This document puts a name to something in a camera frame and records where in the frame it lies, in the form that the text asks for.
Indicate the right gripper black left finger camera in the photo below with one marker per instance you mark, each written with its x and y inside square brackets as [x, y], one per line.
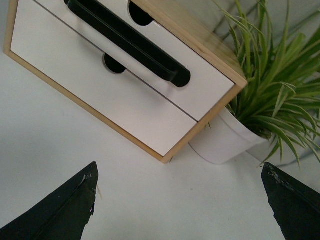
[62, 215]

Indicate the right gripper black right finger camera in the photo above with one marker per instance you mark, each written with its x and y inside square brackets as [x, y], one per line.
[296, 207]

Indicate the white drawer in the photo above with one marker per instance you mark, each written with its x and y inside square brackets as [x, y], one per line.
[207, 84]
[77, 68]

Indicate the wooden drawer cabinet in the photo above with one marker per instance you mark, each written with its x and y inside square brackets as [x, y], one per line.
[174, 17]

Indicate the white plant pot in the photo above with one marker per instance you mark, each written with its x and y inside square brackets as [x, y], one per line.
[223, 139]

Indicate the green spider plant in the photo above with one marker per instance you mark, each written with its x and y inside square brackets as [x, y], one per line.
[281, 102]

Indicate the black bar handle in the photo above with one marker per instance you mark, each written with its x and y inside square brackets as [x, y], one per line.
[131, 41]

